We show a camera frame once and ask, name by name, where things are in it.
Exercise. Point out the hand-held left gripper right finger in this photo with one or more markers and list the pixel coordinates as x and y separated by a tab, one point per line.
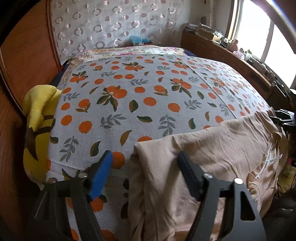
190	176

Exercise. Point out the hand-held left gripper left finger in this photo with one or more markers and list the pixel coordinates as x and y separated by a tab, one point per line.
101	176

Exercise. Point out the beige printed t-shirt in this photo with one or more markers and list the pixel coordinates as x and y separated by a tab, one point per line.
219	143

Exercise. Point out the window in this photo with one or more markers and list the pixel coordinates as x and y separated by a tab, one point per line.
279	46

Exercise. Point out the pink figurine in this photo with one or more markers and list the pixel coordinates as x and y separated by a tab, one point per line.
235	45

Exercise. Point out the orange fruit print bed sheet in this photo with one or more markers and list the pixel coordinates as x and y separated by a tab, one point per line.
138	92

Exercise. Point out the wooden sideboard cabinet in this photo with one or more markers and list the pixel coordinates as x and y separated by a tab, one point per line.
219	53

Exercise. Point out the yellow plush toy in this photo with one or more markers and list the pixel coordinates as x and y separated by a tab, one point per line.
37	104

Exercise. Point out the cardboard box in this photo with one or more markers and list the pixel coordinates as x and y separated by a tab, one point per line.
212	34

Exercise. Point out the stack of papers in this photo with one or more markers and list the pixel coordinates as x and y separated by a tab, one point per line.
207	26

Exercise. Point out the patterned window curtain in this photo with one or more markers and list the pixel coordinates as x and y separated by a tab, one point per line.
212	11

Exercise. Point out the floral quilt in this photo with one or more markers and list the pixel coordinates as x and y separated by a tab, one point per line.
148	49

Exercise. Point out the blue plastic bag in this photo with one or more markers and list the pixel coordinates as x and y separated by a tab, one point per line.
138	39

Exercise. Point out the wooden wardrobe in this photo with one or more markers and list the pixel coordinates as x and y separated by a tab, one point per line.
27	53

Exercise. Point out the circle pattern sheer curtain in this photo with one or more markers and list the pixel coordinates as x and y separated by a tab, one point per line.
92	23

